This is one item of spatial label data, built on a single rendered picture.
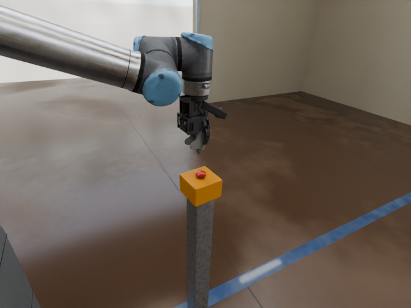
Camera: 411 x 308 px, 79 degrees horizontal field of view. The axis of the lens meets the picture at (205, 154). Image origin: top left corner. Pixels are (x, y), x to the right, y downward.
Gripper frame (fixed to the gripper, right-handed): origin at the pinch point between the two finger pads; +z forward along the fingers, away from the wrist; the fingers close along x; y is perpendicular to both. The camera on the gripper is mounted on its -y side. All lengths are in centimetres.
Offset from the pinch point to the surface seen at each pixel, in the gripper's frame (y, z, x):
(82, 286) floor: 49, 120, -65
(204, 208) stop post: -0.1, 23.5, 3.6
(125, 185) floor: -11, 120, -164
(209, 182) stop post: -1.3, 11.5, 4.4
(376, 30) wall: -519, -32, -203
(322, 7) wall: -531, -71, -338
